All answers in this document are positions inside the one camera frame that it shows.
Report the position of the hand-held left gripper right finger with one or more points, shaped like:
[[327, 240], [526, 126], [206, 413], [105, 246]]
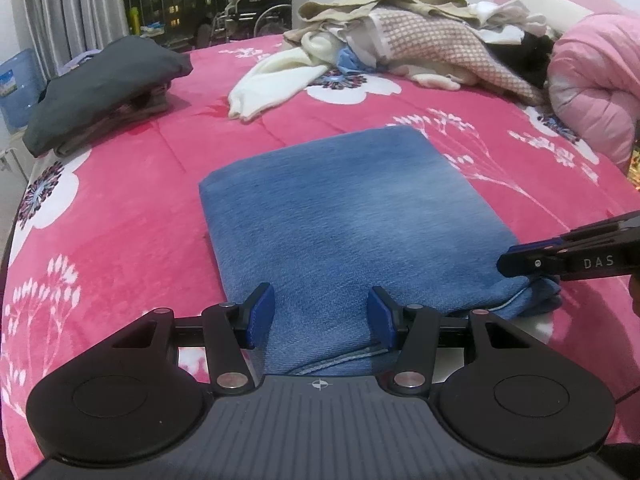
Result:
[[382, 317]]

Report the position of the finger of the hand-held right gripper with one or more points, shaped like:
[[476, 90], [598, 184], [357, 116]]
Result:
[[530, 246]]

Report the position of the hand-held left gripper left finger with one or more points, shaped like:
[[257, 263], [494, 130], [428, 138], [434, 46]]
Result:
[[260, 317]]

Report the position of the blue jeans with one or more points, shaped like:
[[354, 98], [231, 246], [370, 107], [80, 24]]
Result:
[[350, 220]]

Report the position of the pink floral blanket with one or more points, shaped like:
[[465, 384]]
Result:
[[150, 235]]

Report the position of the pink quilt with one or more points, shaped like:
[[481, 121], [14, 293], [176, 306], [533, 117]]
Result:
[[595, 75]]

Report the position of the off-white garment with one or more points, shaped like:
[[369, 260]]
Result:
[[440, 80]]

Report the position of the black garment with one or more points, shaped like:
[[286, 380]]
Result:
[[535, 55]]

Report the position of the brown folded garment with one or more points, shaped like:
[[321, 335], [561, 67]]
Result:
[[145, 105]]

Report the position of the light blue garment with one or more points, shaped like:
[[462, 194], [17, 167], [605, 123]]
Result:
[[350, 62]]

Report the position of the dark grey folded garment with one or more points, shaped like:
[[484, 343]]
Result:
[[100, 90]]

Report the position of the beige jacket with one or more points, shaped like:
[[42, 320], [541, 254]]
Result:
[[400, 0]]

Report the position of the white power strip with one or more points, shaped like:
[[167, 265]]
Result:
[[5, 160]]

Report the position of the wheelchair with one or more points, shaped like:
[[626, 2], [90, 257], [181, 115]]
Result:
[[260, 15]]

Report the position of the purple cloth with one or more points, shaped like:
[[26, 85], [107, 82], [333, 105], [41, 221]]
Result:
[[75, 62]]

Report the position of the yellow-green bottle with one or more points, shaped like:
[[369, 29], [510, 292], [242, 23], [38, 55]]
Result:
[[134, 20]]

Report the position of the blue water jug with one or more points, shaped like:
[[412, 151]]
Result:
[[17, 90]]

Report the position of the grey curtain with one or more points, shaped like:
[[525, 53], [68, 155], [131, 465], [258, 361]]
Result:
[[65, 5]]

